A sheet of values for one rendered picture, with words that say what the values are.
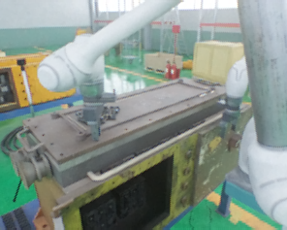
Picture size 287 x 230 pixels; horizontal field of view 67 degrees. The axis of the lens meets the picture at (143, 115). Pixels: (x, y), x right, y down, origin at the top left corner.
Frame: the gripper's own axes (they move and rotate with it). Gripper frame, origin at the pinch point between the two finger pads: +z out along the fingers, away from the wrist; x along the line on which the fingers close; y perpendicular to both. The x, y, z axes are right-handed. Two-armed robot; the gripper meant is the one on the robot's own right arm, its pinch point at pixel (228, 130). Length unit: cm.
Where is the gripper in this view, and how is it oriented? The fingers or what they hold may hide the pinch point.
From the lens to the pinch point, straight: 138.5
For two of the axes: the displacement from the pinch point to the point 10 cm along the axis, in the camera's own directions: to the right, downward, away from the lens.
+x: 7.2, -2.8, 6.4
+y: 7.0, 3.0, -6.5
